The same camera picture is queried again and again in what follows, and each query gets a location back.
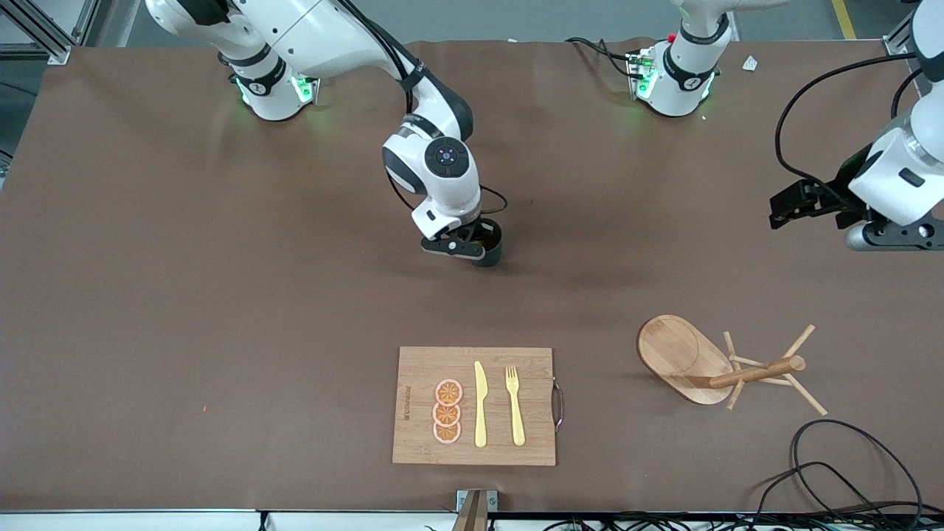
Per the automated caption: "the wooden cup rack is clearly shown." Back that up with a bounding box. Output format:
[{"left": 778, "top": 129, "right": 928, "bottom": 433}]
[{"left": 637, "top": 314, "right": 828, "bottom": 417}]

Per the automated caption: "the yellow plastic knife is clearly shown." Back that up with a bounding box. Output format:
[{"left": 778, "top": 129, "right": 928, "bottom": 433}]
[{"left": 474, "top": 361, "right": 488, "bottom": 448}]

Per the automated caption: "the yellow plastic fork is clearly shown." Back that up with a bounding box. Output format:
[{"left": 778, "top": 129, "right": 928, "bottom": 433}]
[{"left": 505, "top": 366, "right": 527, "bottom": 447}]

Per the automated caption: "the brown table cover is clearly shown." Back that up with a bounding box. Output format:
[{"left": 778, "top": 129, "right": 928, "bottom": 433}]
[{"left": 0, "top": 37, "right": 944, "bottom": 514}]

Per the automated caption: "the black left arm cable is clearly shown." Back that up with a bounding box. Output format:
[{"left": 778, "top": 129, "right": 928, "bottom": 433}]
[{"left": 774, "top": 52, "right": 923, "bottom": 215}]

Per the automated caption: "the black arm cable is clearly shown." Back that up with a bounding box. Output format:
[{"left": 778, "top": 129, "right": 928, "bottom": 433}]
[
  {"left": 774, "top": 52, "right": 923, "bottom": 215},
  {"left": 336, "top": 0, "right": 510, "bottom": 216}
]

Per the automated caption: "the aluminium frame profile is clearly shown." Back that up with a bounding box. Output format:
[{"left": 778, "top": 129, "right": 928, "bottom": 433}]
[
  {"left": 0, "top": 0, "right": 100, "bottom": 66},
  {"left": 883, "top": 13, "right": 923, "bottom": 57}
]

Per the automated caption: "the black looped cable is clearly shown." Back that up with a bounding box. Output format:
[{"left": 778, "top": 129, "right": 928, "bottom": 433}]
[
  {"left": 791, "top": 418, "right": 924, "bottom": 521},
  {"left": 752, "top": 462, "right": 889, "bottom": 521}
]

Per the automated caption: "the black base cable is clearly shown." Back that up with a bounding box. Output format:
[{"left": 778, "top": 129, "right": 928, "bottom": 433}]
[{"left": 565, "top": 35, "right": 636, "bottom": 78}]

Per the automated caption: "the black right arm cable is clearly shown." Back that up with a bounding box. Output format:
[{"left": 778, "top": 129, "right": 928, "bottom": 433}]
[{"left": 336, "top": 0, "right": 510, "bottom": 216}]

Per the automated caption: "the bamboo cutting board metal handle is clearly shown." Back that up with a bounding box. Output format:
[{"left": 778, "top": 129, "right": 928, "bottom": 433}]
[{"left": 392, "top": 347, "right": 563, "bottom": 467}]

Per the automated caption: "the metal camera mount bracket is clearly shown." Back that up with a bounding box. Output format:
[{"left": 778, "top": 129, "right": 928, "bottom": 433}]
[{"left": 451, "top": 489, "right": 499, "bottom": 531}]

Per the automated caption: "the tangled cable bundle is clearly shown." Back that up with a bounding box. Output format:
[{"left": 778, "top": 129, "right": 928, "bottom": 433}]
[{"left": 542, "top": 509, "right": 944, "bottom": 531}]

